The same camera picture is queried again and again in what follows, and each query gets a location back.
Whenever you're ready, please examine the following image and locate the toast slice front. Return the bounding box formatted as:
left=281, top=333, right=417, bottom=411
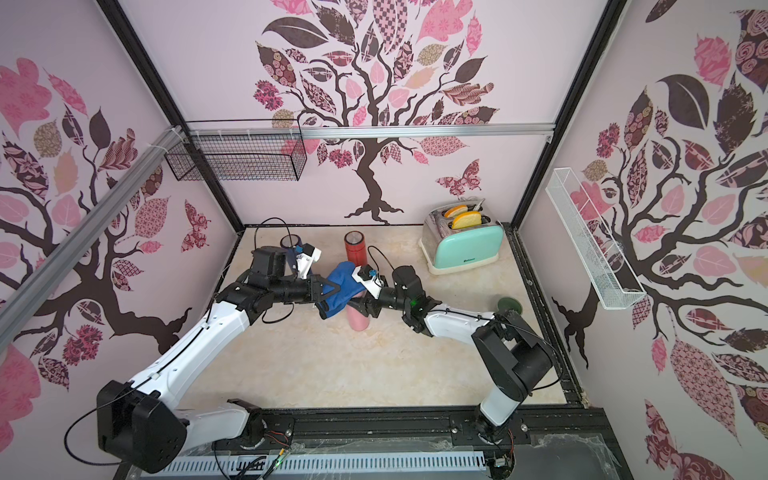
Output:
left=450, top=211, right=483, bottom=230

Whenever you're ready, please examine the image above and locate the blue thermos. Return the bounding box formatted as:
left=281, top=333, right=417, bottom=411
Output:
left=280, top=233, right=302, bottom=271

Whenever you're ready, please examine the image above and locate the toast slice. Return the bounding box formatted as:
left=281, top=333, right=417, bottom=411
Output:
left=443, top=204, right=469, bottom=219
left=450, top=211, right=483, bottom=230

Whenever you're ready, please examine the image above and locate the black wire basket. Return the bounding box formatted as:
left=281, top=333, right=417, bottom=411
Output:
left=164, top=119, right=309, bottom=181

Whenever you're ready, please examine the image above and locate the white wire shelf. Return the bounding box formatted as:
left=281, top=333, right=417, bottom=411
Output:
left=546, top=168, right=647, bottom=310

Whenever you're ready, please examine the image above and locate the red thermos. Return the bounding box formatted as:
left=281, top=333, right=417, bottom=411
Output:
left=344, top=230, right=368, bottom=266

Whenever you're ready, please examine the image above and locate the pink thermos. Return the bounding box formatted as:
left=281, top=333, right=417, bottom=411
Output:
left=345, top=306, right=370, bottom=332

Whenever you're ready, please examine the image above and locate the toast slice rear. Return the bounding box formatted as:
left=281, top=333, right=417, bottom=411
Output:
left=443, top=204, right=469, bottom=219

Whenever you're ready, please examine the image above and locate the aluminium rail left wall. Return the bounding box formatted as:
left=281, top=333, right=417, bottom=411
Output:
left=1, top=126, right=181, bottom=348

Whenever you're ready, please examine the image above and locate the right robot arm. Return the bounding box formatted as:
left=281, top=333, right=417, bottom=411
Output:
left=349, top=265, right=554, bottom=429

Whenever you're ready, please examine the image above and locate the aluminium rail back wall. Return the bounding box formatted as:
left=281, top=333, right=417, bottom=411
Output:
left=190, top=123, right=555, bottom=139

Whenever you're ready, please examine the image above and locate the mint green toaster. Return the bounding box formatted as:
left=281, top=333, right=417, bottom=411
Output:
left=419, top=197, right=504, bottom=275

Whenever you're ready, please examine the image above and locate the white slotted cable duct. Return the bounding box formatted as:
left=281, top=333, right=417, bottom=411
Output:
left=154, top=451, right=487, bottom=479

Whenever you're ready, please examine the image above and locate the green ceramic cup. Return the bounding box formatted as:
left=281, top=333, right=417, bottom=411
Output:
left=497, top=297, right=523, bottom=315

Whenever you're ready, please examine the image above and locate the aluminium rail wall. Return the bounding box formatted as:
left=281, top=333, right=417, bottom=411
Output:
left=1, top=126, right=181, bottom=348
left=190, top=123, right=555, bottom=139

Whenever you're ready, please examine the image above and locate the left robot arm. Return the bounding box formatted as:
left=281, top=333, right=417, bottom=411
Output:
left=96, top=244, right=325, bottom=473

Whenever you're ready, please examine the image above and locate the blue microfiber cloth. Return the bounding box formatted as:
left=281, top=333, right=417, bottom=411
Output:
left=316, top=261, right=365, bottom=320

